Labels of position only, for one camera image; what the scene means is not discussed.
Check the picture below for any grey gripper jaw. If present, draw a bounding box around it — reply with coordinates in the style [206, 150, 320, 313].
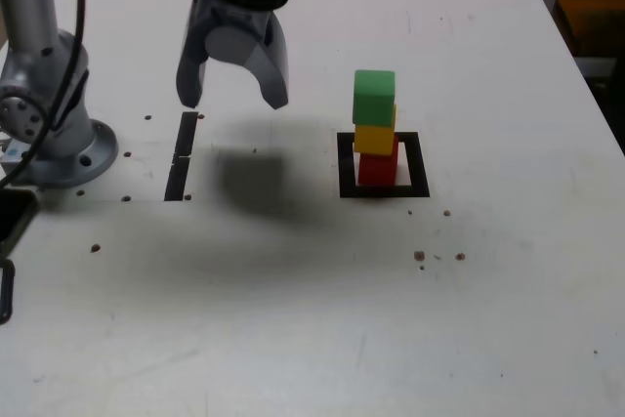
[204, 13, 291, 111]

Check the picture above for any white metal beam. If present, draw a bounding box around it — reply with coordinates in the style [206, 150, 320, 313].
[575, 56, 619, 80]

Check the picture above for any green cube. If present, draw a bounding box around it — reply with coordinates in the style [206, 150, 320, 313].
[352, 69, 396, 128]

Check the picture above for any black tape strip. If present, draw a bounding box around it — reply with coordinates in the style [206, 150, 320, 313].
[164, 111, 200, 203]

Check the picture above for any red cube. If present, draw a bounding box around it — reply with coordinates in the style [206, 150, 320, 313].
[358, 143, 400, 188]

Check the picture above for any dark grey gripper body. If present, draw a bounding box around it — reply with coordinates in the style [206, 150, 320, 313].
[187, 0, 275, 45]

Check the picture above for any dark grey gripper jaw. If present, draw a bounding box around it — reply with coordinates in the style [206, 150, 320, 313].
[175, 27, 211, 109]

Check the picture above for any black tape square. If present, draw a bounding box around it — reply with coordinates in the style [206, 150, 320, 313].
[336, 132, 431, 199]

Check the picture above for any yellow cube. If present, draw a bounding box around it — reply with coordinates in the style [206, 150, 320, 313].
[354, 104, 399, 157]

